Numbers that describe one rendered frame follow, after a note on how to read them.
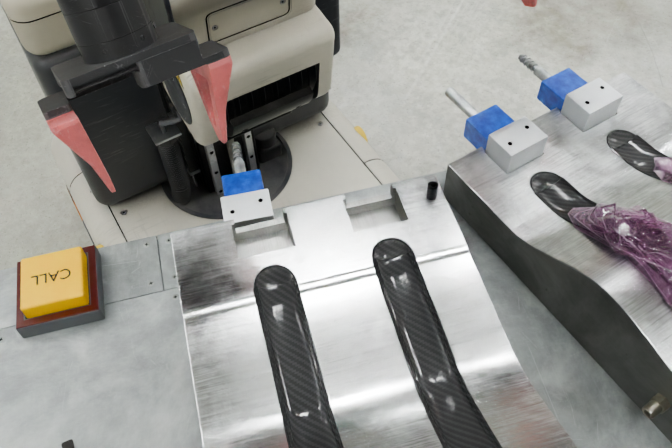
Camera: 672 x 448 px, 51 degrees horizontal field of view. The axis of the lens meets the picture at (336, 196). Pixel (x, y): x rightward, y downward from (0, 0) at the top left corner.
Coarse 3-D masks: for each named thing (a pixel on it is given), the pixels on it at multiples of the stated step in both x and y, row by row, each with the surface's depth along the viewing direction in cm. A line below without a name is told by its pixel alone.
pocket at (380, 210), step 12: (396, 192) 68; (348, 204) 69; (360, 204) 69; (372, 204) 69; (384, 204) 70; (396, 204) 69; (360, 216) 69; (372, 216) 69; (384, 216) 69; (396, 216) 69; (360, 228) 69
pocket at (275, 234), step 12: (240, 228) 67; (252, 228) 67; (264, 228) 68; (276, 228) 68; (288, 228) 69; (240, 240) 68; (252, 240) 68; (264, 240) 68; (276, 240) 68; (288, 240) 68; (240, 252) 67; (252, 252) 67; (264, 252) 67
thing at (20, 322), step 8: (88, 248) 73; (88, 256) 72; (96, 272) 71; (96, 280) 71; (96, 288) 70; (96, 296) 69; (96, 304) 69; (16, 312) 69; (64, 312) 68; (72, 312) 68; (80, 312) 68; (16, 320) 68; (24, 320) 68; (32, 320) 68; (40, 320) 68; (48, 320) 68; (16, 328) 68
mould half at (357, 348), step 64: (192, 256) 64; (256, 256) 64; (320, 256) 64; (448, 256) 64; (192, 320) 60; (256, 320) 60; (320, 320) 60; (384, 320) 60; (448, 320) 60; (256, 384) 57; (384, 384) 57; (512, 384) 56
